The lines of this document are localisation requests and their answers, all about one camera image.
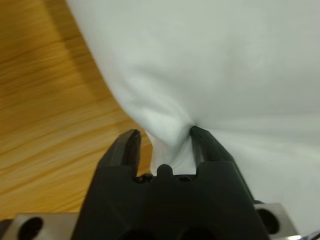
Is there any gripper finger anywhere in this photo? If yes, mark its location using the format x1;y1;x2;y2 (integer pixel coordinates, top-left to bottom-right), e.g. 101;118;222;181
97;128;142;177
190;125;262;204

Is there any white t-shirt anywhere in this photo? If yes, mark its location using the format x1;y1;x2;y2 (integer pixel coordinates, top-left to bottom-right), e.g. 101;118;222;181
65;0;320;240

